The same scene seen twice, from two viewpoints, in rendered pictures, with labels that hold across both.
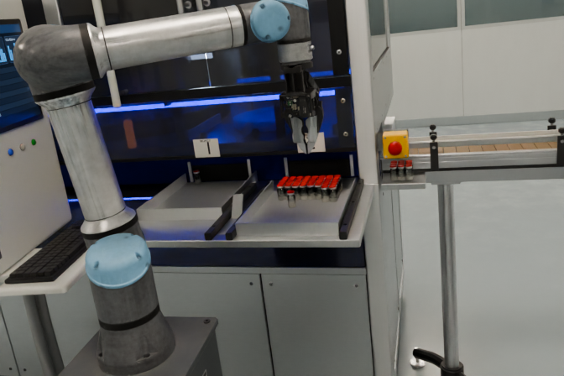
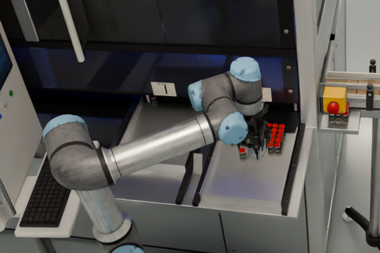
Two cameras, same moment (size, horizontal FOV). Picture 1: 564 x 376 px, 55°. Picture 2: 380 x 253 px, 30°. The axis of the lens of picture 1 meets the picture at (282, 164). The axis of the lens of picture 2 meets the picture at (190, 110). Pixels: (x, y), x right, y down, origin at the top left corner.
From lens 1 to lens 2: 1.19 m
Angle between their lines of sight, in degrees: 26
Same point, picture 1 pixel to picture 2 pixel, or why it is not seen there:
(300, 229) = (251, 203)
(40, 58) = (76, 184)
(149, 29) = (147, 154)
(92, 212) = (103, 230)
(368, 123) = (311, 86)
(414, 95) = not seen: outside the picture
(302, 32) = (255, 96)
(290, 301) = not seen: hidden behind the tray
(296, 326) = not seen: hidden behind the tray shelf
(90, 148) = (100, 196)
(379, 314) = (314, 211)
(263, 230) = (222, 200)
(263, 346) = (215, 223)
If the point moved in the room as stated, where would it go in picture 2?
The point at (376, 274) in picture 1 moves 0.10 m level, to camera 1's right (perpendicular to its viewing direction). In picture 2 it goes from (312, 186) to (340, 183)
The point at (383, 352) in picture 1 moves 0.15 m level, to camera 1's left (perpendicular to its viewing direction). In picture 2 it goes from (316, 235) to (279, 239)
